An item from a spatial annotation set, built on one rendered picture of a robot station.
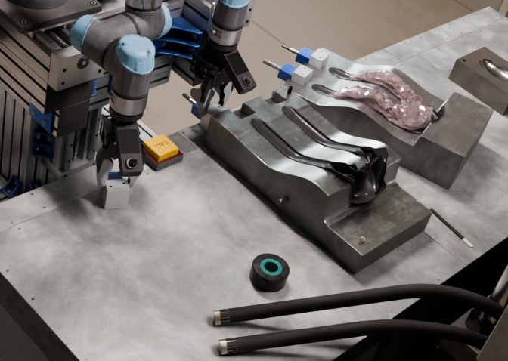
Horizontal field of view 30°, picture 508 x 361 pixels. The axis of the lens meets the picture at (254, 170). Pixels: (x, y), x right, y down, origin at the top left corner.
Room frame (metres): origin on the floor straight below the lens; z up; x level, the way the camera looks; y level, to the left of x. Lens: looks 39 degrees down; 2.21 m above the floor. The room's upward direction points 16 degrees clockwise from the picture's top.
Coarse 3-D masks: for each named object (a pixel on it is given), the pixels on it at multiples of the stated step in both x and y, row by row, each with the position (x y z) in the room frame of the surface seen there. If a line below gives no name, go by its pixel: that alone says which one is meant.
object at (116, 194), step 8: (112, 176) 1.55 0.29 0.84; (120, 176) 1.55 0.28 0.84; (112, 184) 1.51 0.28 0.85; (120, 184) 1.51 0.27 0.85; (128, 184) 1.52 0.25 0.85; (104, 192) 1.50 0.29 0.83; (112, 192) 1.49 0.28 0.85; (120, 192) 1.50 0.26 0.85; (128, 192) 1.50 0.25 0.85; (104, 200) 1.49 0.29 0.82; (112, 200) 1.49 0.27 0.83; (120, 200) 1.50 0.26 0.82; (128, 200) 1.50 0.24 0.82; (104, 208) 1.48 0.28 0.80; (112, 208) 1.49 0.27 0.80
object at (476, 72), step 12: (480, 48) 2.52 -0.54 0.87; (456, 60) 2.42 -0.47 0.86; (468, 60) 2.43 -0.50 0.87; (480, 60) 2.46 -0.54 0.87; (492, 60) 2.47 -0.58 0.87; (504, 60) 2.49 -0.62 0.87; (456, 72) 2.41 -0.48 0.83; (468, 72) 2.39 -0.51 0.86; (480, 72) 2.39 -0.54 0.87; (492, 72) 2.45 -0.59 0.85; (504, 72) 2.45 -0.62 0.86; (468, 84) 2.38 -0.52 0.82; (480, 84) 2.37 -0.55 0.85; (492, 84) 2.35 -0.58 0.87; (504, 84) 2.36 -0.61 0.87; (480, 96) 2.36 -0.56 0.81; (492, 96) 2.34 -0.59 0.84; (504, 96) 2.32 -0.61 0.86; (492, 108) 2.33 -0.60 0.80; (504, 108) 2.31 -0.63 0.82
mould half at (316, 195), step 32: (288, 96) 1.97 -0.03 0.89; (224, 128) 1.77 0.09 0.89; (288, 128) 1.84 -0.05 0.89; (320, 128) 1.88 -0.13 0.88; (224, 160) 1.75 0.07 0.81; (256, 160) 1.70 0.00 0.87; (288, 160) 1.72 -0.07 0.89; (352, 160) 1.72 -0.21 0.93; (288, 192) 1.64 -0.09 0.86; (320, 192) 1.59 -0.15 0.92; (384, 192) 1.74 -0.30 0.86; (320, 224) 1.58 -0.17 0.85; (352, 224) 1.60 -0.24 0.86; (384, 224) 1.63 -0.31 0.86; (416, 224) 1.67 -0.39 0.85; (352, 256) 1.52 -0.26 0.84
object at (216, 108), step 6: (186, 96) 1.93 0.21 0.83; (192, 102) 1.91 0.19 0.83; (192, 108) 1.89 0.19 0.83; (198, 108) 1.88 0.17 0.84; (210, 108) 1.87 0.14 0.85; (216, 108) 1.88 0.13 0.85; (222, 108) 1.89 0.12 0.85; (198, 114) 1.87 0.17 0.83; (210, 114) 1.85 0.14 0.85; (204, 120) 1.86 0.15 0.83; (204, 126) 1.85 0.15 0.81
